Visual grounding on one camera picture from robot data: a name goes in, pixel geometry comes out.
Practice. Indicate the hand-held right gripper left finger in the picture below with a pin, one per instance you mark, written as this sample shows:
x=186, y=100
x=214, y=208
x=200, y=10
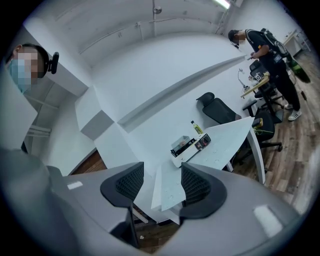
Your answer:
x=112, y=192

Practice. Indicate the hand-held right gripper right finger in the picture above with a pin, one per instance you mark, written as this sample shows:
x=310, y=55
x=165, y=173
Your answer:
x=215, y=197

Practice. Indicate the white portable gas stove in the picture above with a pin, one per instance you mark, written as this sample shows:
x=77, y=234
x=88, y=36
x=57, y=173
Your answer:
x=190, y=155

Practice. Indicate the yellow oil bottle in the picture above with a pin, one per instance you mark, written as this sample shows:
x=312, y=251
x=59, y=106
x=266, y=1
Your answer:
x=197, y=128

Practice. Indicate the black high-back office chair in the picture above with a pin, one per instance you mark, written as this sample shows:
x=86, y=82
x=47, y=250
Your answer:
x=220, y=110

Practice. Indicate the light wooden desk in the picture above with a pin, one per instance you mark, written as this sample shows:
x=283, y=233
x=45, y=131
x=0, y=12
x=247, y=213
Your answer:
x=255, y=87

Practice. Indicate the white gooseneck desk lamp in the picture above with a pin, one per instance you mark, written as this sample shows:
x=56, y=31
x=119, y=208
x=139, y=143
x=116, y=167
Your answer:
x=240, y=77

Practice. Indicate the black white patterned device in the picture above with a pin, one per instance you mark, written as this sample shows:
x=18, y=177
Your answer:
x=258, y=76

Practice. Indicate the blue face mask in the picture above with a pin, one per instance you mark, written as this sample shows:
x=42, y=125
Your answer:
x=18, y=75

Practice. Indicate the person's head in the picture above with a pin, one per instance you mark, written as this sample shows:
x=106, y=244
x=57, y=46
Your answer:
x=27, y=65

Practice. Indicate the green black pouch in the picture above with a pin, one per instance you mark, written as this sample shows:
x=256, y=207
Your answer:
x=298, y=68

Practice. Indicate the black backpack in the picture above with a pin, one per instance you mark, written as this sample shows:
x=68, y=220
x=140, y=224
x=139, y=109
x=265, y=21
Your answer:
x=273, y=40

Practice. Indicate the round ceiling fixture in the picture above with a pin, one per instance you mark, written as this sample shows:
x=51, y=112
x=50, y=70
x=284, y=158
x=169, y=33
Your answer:
x=157, y=10

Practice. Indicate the ceiling light strip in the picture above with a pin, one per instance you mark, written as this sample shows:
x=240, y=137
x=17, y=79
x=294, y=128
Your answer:
x=222, y=3

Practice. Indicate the black head camera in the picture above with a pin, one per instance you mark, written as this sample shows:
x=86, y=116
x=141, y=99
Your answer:
x=53, y=62

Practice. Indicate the white desk frame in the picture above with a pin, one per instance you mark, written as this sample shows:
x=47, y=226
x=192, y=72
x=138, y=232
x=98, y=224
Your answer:
x=295, y=41

